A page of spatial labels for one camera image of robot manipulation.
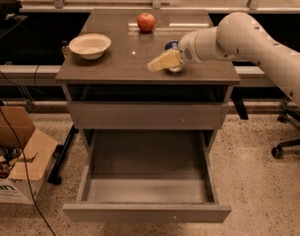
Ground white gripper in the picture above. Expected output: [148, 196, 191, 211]
[148, 30, 205, 73]

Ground blue pepsi can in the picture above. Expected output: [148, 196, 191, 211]
[164, 40, 184, 73]

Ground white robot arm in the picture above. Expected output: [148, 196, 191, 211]
[148, 12, 300, 108]

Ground grey drawer cabinet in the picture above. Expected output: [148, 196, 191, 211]
[54, 9, 241, 224]

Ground closed grey upper drawer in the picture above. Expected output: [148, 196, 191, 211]
[67, 101, 228, 130]

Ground open grey middle drawer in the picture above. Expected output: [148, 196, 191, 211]
[63, 131, 231, 223]

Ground red apple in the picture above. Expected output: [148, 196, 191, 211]
[137, 13, 155, 32]

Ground white bowl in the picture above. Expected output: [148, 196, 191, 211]
[69, 33, 111, 60]

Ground small glass bottle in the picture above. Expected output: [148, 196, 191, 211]
[62, 40, 70, 59]

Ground black office chair base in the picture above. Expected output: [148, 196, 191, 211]
[270, 95, 300, 159]

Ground cardboard box with cans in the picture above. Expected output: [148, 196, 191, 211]
[0, 106, 57, 205]

